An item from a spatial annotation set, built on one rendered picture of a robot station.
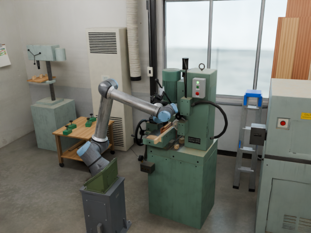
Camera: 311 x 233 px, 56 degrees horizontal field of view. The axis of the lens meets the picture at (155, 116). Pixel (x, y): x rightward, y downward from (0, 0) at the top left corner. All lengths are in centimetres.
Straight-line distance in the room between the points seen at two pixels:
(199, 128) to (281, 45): 160
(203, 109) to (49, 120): 269
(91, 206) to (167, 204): 77
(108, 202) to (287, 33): 267
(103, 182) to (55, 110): 216
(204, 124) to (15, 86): 354
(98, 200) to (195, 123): 109
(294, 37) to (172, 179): 212
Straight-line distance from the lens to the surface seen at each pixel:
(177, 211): 309
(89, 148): 264
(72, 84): 496
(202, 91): 248
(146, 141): 275
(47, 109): 457
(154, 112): 229
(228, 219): 326
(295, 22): 378
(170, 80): 267
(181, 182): 287
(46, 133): 477
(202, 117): 262
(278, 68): 381
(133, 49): 410
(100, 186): 262
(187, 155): 269
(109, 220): 280
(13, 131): 539
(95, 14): 453
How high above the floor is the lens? 205
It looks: 20 degrees down
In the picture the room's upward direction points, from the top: 1 degrees counter-clockwise
